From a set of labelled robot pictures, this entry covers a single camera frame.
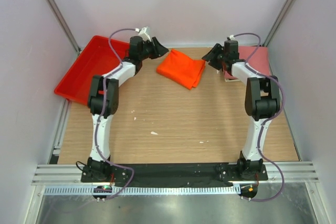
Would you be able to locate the red plastic bin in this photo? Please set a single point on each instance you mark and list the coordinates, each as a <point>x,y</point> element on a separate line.
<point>97,58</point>

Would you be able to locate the orange t shirt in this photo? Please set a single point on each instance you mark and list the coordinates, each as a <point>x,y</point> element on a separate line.
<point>182,69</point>

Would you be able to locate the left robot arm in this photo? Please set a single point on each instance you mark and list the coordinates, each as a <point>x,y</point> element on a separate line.
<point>103,102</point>

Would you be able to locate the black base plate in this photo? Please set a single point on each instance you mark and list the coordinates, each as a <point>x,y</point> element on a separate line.
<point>193,175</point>

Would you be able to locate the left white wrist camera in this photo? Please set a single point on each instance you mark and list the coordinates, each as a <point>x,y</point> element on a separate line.
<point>143,34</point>

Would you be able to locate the slotted cable duct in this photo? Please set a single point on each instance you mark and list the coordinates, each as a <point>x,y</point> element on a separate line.
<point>95,190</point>

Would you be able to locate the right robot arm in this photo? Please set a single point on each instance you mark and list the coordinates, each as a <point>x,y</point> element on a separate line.
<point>262,103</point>

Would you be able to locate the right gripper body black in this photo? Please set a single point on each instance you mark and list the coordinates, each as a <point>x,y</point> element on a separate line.
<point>225,57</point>

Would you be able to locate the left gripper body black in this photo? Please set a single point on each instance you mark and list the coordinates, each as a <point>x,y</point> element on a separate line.
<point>148,50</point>

